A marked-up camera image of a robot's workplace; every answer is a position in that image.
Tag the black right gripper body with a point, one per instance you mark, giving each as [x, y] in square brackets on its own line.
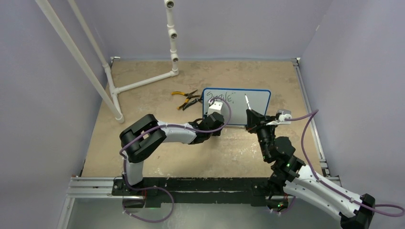
[263, 131]

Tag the white whiteboard marker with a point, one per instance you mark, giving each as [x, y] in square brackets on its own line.
[247, 102]

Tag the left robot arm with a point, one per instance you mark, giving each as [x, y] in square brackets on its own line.
[142, 138]

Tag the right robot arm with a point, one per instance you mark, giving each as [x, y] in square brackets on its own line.
[293, 176]

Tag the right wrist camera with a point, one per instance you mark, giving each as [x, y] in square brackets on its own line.
[281, 118]

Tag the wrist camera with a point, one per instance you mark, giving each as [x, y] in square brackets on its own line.
[281, 118]
[215, 107]

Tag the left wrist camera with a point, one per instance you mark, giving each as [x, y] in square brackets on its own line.
[215, 107]

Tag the black grey wire stripper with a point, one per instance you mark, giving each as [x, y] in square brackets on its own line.
[188, 104]

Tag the yellow handled pliers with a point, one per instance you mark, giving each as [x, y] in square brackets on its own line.
[188, 96]

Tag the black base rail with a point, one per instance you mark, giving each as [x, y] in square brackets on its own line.
[152, 192]

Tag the white PVC pipe frame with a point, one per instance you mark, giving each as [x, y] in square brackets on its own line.
[111, 98]

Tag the aluminium frame rail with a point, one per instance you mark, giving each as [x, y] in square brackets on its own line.
[90, 187]

